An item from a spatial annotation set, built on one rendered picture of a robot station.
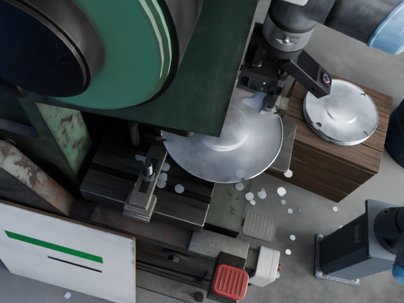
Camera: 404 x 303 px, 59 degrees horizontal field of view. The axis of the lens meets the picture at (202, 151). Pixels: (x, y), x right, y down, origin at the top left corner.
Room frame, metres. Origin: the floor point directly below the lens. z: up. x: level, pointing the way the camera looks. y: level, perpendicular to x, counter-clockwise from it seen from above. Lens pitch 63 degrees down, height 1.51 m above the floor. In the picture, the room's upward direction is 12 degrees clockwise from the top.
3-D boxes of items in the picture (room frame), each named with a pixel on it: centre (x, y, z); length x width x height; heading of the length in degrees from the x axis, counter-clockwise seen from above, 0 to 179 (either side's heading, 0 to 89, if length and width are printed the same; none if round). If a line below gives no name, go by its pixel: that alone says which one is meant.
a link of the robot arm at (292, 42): (0.45, -0.09, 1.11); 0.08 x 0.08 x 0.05
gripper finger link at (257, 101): (0.43, -0.09, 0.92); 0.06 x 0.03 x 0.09; 85
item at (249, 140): (0.45, -0.03, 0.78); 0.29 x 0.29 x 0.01
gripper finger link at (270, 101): (0.43, -0.11, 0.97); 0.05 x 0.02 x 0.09; 175
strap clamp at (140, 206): (0.30, 0.11, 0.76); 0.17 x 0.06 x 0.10; 175
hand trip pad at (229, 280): (0.12, -0.11, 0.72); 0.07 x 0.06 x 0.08; 85
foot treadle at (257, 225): (0.45, -0.04, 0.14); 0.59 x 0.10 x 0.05; 85
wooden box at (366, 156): (0.89, -0.50, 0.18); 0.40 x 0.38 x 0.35; 78
